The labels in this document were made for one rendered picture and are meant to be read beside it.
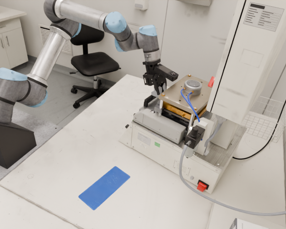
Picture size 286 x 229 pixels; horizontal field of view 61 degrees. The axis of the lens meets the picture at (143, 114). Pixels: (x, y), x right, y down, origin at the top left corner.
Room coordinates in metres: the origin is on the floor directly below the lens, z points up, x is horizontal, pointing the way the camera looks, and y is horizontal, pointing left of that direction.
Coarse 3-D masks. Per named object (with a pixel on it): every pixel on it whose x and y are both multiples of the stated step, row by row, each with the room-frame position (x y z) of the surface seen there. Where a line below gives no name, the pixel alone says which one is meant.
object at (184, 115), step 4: (164, 104) 0.91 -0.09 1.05; (168, 104) 0.90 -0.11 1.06; (164, 108) 0.91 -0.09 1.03; (168, 108) 0.89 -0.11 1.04; (172, 108) 0.88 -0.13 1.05; (176, 108) 0.88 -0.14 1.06; (204, 108) 0.90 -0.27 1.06; (168, 112) 0.89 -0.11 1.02; (172, 112) 0.88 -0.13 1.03; (176, 112) 0.87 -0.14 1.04; (180, 112) 0.86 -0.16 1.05; (184, 112) 0.85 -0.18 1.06; (188, 112) 0.86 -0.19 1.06; (200, 112) 0.87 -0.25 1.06; (204, 112) 0.91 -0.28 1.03; (180, 116) 0.86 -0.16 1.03; (184, 116) 0.85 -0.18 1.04; (188, 116) 0.84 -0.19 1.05; (196, 116) 0.83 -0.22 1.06; (200, 116) 0.87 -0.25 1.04; (188, 120) 0.84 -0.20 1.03
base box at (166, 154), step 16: (128, 128) 0.92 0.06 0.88; (128, 144) 0.92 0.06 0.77; (144, 144) 0.87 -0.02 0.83; (160, 144) 0.82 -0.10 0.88; (160, 160) 0.82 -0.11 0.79; (176, 160) 0.77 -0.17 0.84; (192, 160) 0.74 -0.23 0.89; (192, 176) 0.72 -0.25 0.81; (208, 176) 0.69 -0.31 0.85; (208, 192) 0.68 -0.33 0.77
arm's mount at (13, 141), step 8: (0, 128) 0.72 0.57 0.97; (8, 128) 0.75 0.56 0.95; (16, 128) 0.79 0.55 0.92; (24, 128) 0.86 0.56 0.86; (0, 136) 0.71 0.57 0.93; (8, 136) 0.74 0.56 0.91; (16, 136) 0.78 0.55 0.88; (24, 136) 0.81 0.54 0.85; (32, 136) 0.85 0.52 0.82; (0, 144) 0.70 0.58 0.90; (8, 144) 0.73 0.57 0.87; (16, 144) 0.77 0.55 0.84; (24, 144) 0.80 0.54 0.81; (32, 144) 0.84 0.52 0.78; (0, 152) 0.70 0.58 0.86; (8, 152) 0.72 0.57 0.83; (16, 152) 0.76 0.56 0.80; (24, 152) 0.79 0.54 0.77; (0, 160) 0.70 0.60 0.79; (8, 160) 0.71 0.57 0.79; (16, 160) 0.74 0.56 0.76; (8, 168) 0.70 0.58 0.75
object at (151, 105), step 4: (152, 100) 1.05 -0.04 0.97; (156, 100) 1.06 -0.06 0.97; (148, 104) 1.02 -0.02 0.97; (152, 104) 1.02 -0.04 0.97; (156, 104) 1.02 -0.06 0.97; (140, 108) 0.97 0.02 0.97; (144, 108) 0.98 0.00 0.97; (148, 108) 0.98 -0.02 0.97; (152, 108) 0.98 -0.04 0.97; (156, 112) 0.95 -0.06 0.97; (208, 116) 0.97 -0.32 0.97; (184, 136) 0.83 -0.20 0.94
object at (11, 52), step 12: (0, 12) 2.96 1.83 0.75; (12, 12) 3.01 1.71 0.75; (24, 12) 3.06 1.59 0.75; (0, 24) 2.79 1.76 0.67; (12, 24) 2.94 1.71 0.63; (0, 36) 2.75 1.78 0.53; (12, 36) 2.90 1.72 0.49; (0, 48) 2.71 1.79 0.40; (12, 48) 2.86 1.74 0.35; (24, 48) 3.03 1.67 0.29; (0, 60) 2.67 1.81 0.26; (12, 60) 2.82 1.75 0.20; (24, 60) 2.99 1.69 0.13
